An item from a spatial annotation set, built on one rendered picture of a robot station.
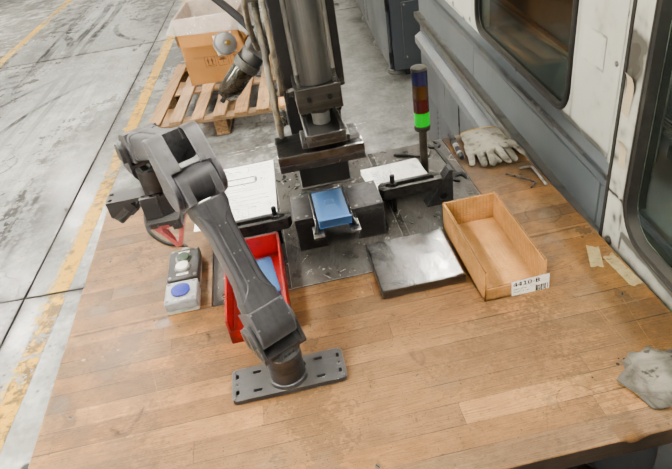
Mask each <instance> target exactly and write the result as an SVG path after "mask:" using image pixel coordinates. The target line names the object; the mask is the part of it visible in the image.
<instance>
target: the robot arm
mask: <svg viewBox="0 0 672 469"><path fill-rule="evenodd" d="M118 139H119V142H117V143H116V144H114V148H115V150H116V153H117V155H118V158H119V159H120V160H121V161H122V162H123V166H124V167H125V168H126V169H127V170H128V171H129V172H130V173H131V174H132V175H133V176H134V177H135V178H136V179H137V180H139V181H140V184H141V186H142V187H139V188H134V189H129V190H124V191H119V192H114V193H109V195H108V198H107V201H106V204H105V205H106V207H107V209H108V211H109V214H110V216H111V218H113V219H116V220H118V221H119V222H121V223H122V224H123V223H125V222H126V221H127V220H128V219H129V218H130V216H131V215H134V214H135V213H136V212H137V211H138V210H139V208H140V205H141V208H142V210H143V213H144V215H145V218H146V220H148V226H149V229H150V230H153V229H154V230H155V231H156V232H158V233H159V234H161V235H162V236H164V237H165V238H167V239H168V240H169V241H170V242H171V243H173V244H174V245H175V246H176V247H178V246H182V245H183V238H184V228H185V219H186V213H187V214H188V216H189V218H190V219H191V221H193V222H194V223H195V225H196V226H197V227H198V228H199V229H200V231H201V232H202V233H203V235H204V236H205V238H206V239H207V241H208V243H209V244H210V246H211V248H212V250H213V252H214V253H215V255H216V257H217V259H218V261H219V263H220V265H221V267H222V268H223V270H224V272H225V274H226V276H227V278H228V280H229V282H230V284H231V286H232V289H233V292H234V295H235V298H236V302H237V307H238V309H239V311H240V313H241V314H240V315H238V316H239V318H240V320H241V322H242V324H243V326H244V327H243V329H242V330H240V332H241V335H242V337H243V339H244V341H245V343H246V345H247V347H248V349H250V350H253V351H254V354H255V355H256V356H257V357H258V358H259V359H260V360H261V361H262V362H263V364H261V365H256V366H252V367H247V368H243V369H239V370H235V371H234V372H233V373H232V399H233V402H234V404H235V405H242V404H247V403H251V402H256V401H260V400H264V399H269V398H273V397H278V396H282V395H286V394H291V393H295V392H300V391H304V390H308V389H313V388H317V387H322V386H326V385H330V384H335V383H339V382H343V381H345V380H347V378H348V376H347V371H346V366H345V362H344V358H343V353H342V350H341V349H340V348H332V349H328V350H323V351H319V352H315V353H310V354H306V355H302V352H301V348H300V344H301V343H303V342H304V341H306V340H307V338H306V335H305V333H304V331H303V329H302V327H301V325H300V323H299V321H298V319H297V317H296V315H295V313H294V311H293V310H292V308H291V307H290V305H289V304H288V303H286V301H285V299H284V297H283V295H280V294H279V292H278V291H277V289H276V287H275V286H274V285H273V284H272V283H271V282H270V281H269V280H268V278H267V277H266V276H265V274H264V273H263V272H262V270H261V269H260V267H259V265H258V264H257V262H256V260H255V258H254V256H253V254H252V252H251V250H250V249H249V247H248V245H247V243H246V241H245V239H244V237H243V235H242V234H241V232H240V230H239V228H238V226H237V224H236V221H235V219H234V216H233V213H232V210H231V207H230V203H229V199H228V197H227V195H226V193H225V191H226V189H228V180H227V176H226V174H225V171H224V169H223V167H222V165H221V164H220V162H219V160H218V158H217V157H216V155H215V153H214V152H213V150H212V148H211V146H210V145H209V143H208V141H207V139H206V138H205V136H204V134H203V132H202V131H201V129H200V127H199V125H198V124H197V122H196V121H194V120H192V121H189V122H187V123H184V124H182V125H179V126H178V127H173V128H160V127H159V126H158V125H156V123H148V124H145V125H143V126H140V127H138V128H135V129H133V130H130V131H128V132H125V133H123V134H120V135H118ZM196 153H197V155H198V157H199V159H200V160H198V161H196V162H194V163H191V164H189V165H187V166H185V167H182V168H180V166H179V165H178V164H179V163H181V162H184V161H186V160H188V159H190V158H193V157H194V156H195V155H196ZM209 197H211V198H209ZM206 198H209V199H207V200H205V201H203V202H201V203H199V204H198V202H200V201H202V200H204V199H206ZM170 227H173V229H174V230H175V229H179V238H178V239H176V237H175V236H174V235H173V234H172V233H171V231H170V230H169V228H170ZM337 356H338V357H337ZM340 371H342V372H341V373H340ZM237 379H238V380H237ZM239 394H240V395H239ZM238 395H239V396H238Z"/></svg>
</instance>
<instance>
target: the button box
mask: <svg viewBox="0 0 672 469"><path fill-rule="evenodd" d="M143 216H144V224H145V227H146V230H147V232H148V233H149V234H150V236H152V237H153V238H154V239H156V240H157V241H159V242H161V243H163V244H165V245H169V246H175V245H174V244H173V243H171V242H168V241H165V240H163V239H161V238H159V237H158V236H156V235H155V234H154V233H153V232H152V231H151V230H150V229H149V226H148V220H146V218H145V215H144V213H143ZM178 247H184V248H183V249H182V250H180V251H175V252H171V253H170V260H169V268H168V276H167V283H168V284H171V283H176V282H180V281H185V280H190V279H194V278H197V279H198V281H199V284H200V285H201V278H202V255H201V251H200V248H199V247H194V248H189V247H188V245H187V244H184V243H183V245H182V246H178ZM182 252H188V253H189V255H190V257H189V259H187V260H186V261H187V262H188V263H189V267H188V268H187V269H185V270H182V271H178V270H176V267H175V266H176V264H177V263H178V262H179V261H177V259H176V257H177V255H178V254H180V253H182Z"/></svg>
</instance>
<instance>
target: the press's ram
mask: <svg viewBox="0 0 672 469"><path fill-rule="evenodd" d="M300 119H301V123H302V127H303V130H302V131H299V133H298V134H293V135H288V136H285V137H284V138H283V139H280V138H279V137H278V138H274V140H275V146H276V152H277V158H278V163H279V167H280V172H281V174H286V173H291V172H296V171H301V170H306V169H311V168H315V167H320V166H325V165H330V164H335V163H340V162H344V161H349V160H354V159H359V158H364V157H366V152H365V144H364V140H363V138H362V136H361V134H360V132H359V129H358V127H357V125H356V123H355V122H352V123H347V124H345V122H343V121H342V119H341V117H340V114H339V112H338V110H336V108H334V107H332V108H327V109H322V110H317V111H312V112H309V113H308V114H307V116H306V117H302V116H301V115H300Z"/></svg>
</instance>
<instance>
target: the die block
mask: <svg viewBox="0 0 672 469"><path fill-rule="evenodd" d="M353 216H354V218H358V220H359V223H360V226H361V231H360V233H357V234H358V237H359V239H361V238H365V237H370V236H375V235H379V234H384V233H387V231H386V222H385V213H384V206H382V207H377V208H373V209H368V210H363V211H358V212H354V213H353ZM312 227H315V222H314V221H311V222H306V223H301V224H297V225H295V228H296V232H297V236H298V241H299V245H300V250H301V251H305V250H309V249H314V248H319V247H323V246H328V245H329V243H328V238H327V232H326V228H324V233H325V237H326V238H325V239H321V240H319V242H316V241H315V239H314V235H313V230H312Z"/></svg>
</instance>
